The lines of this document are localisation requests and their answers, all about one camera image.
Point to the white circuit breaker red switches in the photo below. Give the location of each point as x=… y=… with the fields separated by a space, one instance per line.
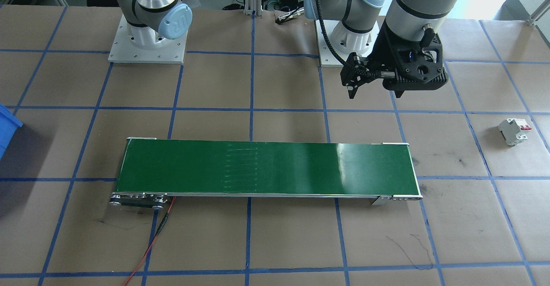
x=511 y=132

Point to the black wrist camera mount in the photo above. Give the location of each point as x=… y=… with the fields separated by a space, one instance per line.
x=423 y=77

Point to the white square base plate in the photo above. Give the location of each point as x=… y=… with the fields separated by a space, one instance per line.
x=324 y=60
x=124 y=53

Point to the blue open-front plastic bin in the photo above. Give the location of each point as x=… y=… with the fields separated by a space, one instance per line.
x=8 y=131

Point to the green conveyor belt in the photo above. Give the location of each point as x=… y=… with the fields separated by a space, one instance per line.
x=258 y=165

